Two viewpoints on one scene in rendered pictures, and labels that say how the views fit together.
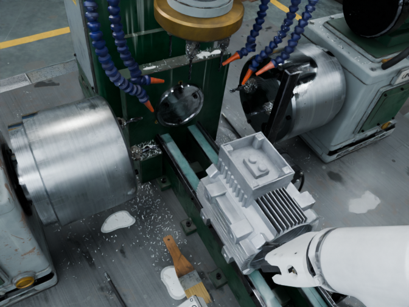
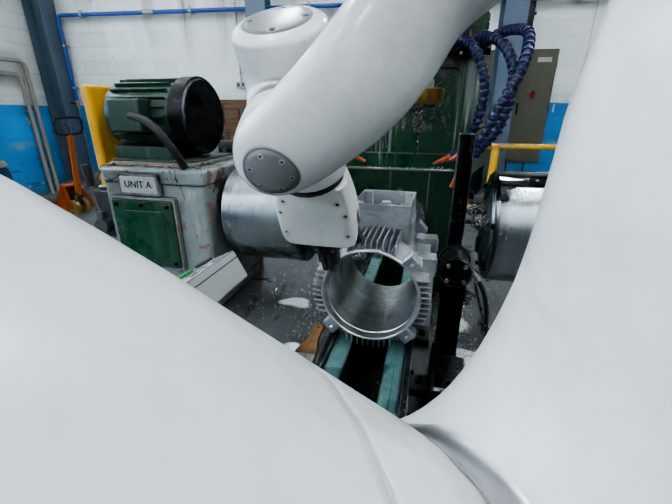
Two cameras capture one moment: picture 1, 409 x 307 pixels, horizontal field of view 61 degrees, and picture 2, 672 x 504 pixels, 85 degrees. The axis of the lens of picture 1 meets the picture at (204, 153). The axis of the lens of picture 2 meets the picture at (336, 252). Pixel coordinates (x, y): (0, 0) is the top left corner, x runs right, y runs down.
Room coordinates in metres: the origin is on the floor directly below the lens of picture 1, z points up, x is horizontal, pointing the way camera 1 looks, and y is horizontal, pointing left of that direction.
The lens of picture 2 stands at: (-0.03, -0.55, 1.29)
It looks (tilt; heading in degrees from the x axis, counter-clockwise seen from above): 21 degrees down; 50
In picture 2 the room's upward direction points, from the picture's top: straight up
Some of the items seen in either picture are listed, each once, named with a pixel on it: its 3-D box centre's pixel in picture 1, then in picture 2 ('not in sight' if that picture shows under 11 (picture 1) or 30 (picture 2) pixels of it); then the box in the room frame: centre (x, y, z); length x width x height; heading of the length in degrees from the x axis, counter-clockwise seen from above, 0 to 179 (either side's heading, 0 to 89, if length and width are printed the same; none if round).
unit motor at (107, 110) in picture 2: not in sight; (155, 163); (0.24, 0.53, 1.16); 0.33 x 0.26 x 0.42; 126
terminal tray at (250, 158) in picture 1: (253, 169); (384, 216); (0.45, -0.10, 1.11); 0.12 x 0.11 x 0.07; 35
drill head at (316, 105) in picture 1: (296, 89); (543, 229); (0.83, -0.24, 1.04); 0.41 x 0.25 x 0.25; 126
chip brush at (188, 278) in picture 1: (184, 269); (306, 350); (0.35, 0.01, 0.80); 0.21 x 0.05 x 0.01; 36
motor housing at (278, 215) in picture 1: (254, 208); (379, 272); (0.42, -0.13, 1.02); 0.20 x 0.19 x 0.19; 35
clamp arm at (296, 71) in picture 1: (277, 116); (459, 201); (0.61, -0.15, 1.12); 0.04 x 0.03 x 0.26; 36
